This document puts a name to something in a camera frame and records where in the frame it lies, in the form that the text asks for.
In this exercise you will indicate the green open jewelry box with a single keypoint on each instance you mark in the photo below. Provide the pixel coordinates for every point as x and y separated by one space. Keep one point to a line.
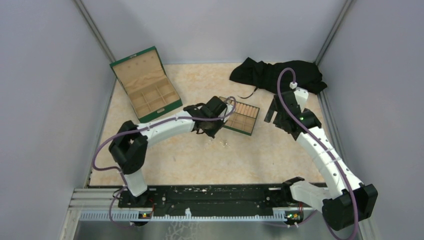
147 85

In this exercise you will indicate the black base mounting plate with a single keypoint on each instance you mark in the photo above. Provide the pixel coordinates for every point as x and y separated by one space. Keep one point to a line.
218 200

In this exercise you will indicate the aluminium frame rail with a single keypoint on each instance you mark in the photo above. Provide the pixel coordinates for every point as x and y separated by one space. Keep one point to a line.
101 204

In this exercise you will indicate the black cloth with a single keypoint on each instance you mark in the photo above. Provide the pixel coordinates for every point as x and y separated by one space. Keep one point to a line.
264 75

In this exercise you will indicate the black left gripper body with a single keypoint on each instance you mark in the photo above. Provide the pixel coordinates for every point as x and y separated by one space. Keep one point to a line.
214 127

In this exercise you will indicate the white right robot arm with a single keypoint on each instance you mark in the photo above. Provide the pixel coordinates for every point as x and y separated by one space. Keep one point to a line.
346 199

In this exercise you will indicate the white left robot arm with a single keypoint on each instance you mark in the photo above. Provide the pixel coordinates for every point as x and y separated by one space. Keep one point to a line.
129 146

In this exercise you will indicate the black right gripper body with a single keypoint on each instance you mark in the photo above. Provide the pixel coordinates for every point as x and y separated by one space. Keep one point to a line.
278 121

